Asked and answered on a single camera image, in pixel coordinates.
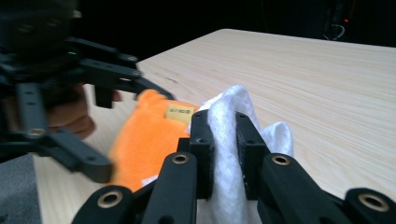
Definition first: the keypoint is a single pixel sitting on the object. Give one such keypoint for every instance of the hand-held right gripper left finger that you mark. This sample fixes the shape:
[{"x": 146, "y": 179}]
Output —
[{"x": 177, "y": 189}]

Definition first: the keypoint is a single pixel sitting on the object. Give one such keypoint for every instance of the orange plush toy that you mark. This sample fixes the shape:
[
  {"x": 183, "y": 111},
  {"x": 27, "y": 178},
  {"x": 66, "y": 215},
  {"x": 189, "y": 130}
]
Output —
[{"x": 146, "y": 140}]

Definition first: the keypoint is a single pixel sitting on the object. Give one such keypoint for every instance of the white wet wipe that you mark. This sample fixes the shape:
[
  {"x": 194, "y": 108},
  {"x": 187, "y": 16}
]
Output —
[{"x": 227, "y": 174}]

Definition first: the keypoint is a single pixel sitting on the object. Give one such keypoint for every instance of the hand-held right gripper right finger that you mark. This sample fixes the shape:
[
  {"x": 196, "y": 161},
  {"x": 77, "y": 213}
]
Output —
[{"x": 286, "y": 193}]

